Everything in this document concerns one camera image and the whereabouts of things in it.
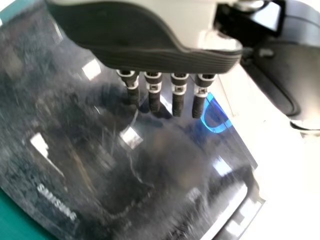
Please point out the black oven with glass door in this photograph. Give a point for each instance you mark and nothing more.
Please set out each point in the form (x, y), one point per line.
(150, 165)

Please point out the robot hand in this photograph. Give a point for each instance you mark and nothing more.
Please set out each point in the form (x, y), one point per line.
(140, 32)

